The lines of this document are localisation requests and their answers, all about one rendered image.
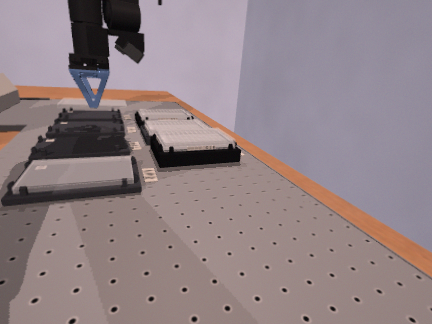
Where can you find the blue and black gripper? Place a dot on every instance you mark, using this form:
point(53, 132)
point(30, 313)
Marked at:
point(77, 60)

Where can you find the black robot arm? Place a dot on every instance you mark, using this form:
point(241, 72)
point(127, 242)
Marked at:
point(122, 17)

